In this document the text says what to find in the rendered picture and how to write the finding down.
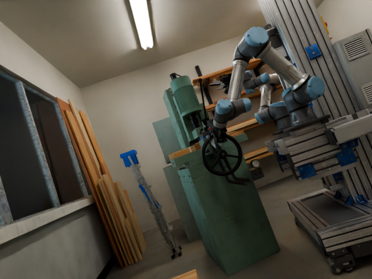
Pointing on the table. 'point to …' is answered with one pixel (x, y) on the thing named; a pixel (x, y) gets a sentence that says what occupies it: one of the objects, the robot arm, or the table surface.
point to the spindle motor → (185, 96)
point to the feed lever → (203, 103)
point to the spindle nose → (194, 120)
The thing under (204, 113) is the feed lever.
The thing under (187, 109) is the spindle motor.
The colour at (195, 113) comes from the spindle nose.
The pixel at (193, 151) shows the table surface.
